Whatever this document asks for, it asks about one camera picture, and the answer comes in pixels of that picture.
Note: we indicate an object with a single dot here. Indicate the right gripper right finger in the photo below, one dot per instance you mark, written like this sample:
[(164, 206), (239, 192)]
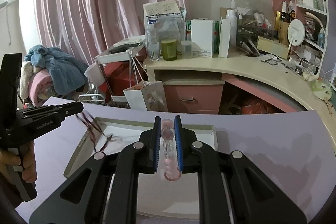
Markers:
[(231, 188)]

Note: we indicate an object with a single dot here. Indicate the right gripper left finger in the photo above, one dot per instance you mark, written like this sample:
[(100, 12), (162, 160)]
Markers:
[(104, 189)]

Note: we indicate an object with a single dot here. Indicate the left hand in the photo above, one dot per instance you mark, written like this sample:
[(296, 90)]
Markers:
[(28, 163)]

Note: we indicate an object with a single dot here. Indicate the pink folded blanket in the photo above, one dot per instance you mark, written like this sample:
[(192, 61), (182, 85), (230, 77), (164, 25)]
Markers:
[(41, 87)]

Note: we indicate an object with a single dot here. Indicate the grey cardboard tray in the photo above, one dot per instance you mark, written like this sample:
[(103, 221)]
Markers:
[(157, 197)]

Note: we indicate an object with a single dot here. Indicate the blue fleece blanket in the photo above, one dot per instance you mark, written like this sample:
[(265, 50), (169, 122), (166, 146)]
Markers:
[(67, 72)]

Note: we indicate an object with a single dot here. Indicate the pink desk drawer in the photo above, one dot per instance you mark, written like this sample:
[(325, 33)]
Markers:
[(193, 99)]

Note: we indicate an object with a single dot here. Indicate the white paper shopping bag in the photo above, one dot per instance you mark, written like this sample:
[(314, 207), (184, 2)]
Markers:
[(145, 95)]

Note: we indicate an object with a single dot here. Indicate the beige curved desk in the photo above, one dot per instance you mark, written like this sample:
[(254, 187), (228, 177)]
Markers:
[(236, 64)]

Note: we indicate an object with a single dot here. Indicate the white folding stand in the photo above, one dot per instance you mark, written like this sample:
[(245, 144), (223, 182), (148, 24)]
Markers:
[(119, 68)]

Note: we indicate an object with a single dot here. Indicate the green paper fan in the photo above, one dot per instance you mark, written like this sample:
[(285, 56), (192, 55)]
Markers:
[(322, 91)]

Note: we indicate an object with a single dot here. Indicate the tall white carton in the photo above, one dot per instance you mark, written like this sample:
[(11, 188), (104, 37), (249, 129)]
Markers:
[(224, 37)]

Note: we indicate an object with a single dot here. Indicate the green glass candle jar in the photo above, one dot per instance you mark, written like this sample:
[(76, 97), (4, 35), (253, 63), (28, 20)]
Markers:
[(169, 49)]

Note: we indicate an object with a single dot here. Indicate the white rectangular box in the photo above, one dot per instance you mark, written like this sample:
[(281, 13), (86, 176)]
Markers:
[(202, 37)]

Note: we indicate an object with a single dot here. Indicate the black makeup organizer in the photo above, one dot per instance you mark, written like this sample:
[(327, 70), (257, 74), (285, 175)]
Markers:
[(251, 26)]

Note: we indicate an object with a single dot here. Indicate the round white vanity mirror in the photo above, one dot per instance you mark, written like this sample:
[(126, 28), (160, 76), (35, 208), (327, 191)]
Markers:
[(296, 34)]

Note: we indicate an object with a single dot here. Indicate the white lotion bottle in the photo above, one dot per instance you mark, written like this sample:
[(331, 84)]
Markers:
[(231, 16)]

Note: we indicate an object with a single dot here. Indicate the clear plastic storage box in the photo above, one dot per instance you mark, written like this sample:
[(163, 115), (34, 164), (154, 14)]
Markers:
[(163, 20)]

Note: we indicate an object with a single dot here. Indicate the pink white shelf unit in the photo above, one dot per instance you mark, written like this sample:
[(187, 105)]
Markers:
[(302, 3)]

